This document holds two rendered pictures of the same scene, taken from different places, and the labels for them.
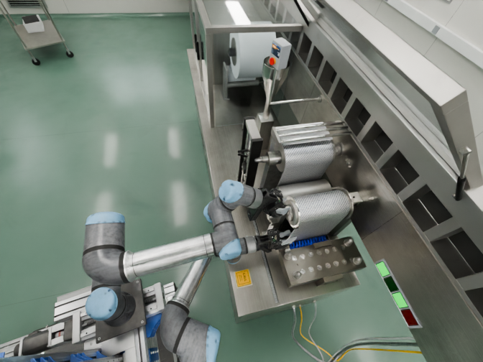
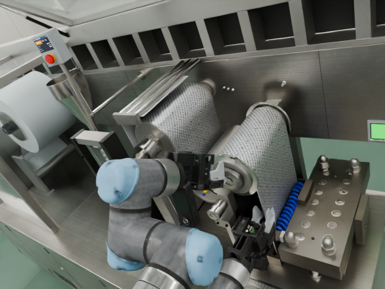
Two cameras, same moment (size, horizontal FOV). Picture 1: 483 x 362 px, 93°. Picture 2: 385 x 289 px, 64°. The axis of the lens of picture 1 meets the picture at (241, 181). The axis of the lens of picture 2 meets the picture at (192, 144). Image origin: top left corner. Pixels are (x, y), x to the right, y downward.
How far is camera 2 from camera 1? 0.38 m
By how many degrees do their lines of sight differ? 30
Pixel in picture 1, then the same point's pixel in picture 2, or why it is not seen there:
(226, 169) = not seen: hidden behind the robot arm
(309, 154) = (181, 106)
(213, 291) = not seen: outside the picture
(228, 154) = (103, 234)
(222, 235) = (165, 244)
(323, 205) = (253, 131)
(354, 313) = not seen: outside the picture
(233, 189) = (117, 165)
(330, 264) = (340, 198)
